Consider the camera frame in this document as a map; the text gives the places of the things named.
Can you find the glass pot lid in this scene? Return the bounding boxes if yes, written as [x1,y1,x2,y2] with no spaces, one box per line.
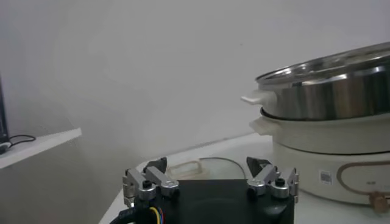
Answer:
[166,156,247,180]

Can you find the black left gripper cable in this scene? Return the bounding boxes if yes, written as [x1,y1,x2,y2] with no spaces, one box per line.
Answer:
[109,208,138,224]

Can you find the black looped cable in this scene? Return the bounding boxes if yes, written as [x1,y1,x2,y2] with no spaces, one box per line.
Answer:
[7,135,37,149]

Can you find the cream electric cooker base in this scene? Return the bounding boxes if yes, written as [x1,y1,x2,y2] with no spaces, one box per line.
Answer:
[249,113,390,214]

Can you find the white folding side table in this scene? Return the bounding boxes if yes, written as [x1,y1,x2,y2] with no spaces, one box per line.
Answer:
[0,127,82,170]

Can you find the stainless steel steamer basket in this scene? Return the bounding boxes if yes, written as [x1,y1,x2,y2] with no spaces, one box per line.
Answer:
[241,41,390,121]

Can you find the coloured wire bundle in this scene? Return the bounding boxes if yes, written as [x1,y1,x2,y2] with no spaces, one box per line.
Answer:
[148,206,165,224]

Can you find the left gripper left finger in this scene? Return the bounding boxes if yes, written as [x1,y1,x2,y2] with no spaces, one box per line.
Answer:
[122,156,181,200]

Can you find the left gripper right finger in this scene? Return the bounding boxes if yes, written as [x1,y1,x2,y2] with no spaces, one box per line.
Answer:
[246,156,299,199]

